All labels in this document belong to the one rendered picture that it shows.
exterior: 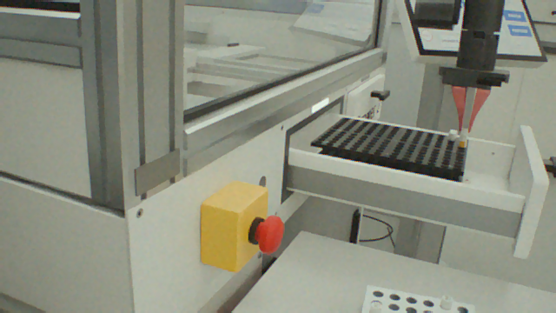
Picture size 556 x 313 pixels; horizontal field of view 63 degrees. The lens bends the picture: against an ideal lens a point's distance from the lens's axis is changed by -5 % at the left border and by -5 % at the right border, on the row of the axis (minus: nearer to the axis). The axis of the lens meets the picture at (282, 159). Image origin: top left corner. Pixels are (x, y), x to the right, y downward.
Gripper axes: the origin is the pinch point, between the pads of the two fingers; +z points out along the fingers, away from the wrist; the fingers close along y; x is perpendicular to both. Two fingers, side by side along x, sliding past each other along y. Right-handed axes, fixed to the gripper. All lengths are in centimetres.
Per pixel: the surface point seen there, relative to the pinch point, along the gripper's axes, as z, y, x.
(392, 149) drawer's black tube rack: 3.2, -9.6, -8.7
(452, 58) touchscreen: -4, -10, 76
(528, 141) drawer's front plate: 0.7, 9.6, -0.2
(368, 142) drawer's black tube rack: 3.1, -13.6, -7.5
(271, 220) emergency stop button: 4.3, -15.5, -37.7
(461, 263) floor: 90, 5, 129
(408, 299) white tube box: 14.6, -1.7, -29.1
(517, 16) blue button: -19, 8, 105
